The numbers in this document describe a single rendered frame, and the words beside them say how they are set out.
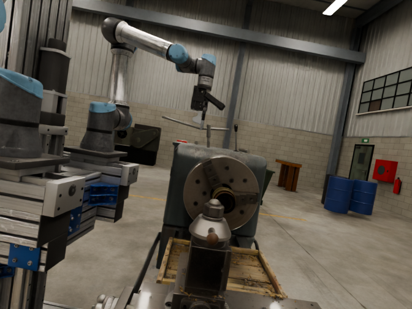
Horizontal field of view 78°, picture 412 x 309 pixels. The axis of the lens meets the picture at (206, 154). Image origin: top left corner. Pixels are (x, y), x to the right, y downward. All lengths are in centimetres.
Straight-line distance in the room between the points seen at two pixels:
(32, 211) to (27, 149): 17
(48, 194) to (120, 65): 85
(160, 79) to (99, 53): 268
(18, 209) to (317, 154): 1209
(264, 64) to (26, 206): 1156
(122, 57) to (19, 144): 77
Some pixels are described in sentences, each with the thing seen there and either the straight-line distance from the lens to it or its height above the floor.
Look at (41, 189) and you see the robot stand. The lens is 80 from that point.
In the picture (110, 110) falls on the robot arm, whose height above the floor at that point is 136.
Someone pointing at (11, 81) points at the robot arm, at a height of 136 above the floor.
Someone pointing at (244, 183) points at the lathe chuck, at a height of 114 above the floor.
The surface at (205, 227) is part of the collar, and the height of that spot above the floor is 114.
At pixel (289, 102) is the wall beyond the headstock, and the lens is 1208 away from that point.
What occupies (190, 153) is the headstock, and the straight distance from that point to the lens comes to 120.
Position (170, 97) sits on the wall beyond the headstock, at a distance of 1129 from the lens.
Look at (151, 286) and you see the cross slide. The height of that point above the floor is 96.
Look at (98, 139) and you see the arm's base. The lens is 127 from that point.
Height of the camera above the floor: 129
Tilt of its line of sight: 3 degrees down
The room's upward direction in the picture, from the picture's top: 9 degrees clockwise
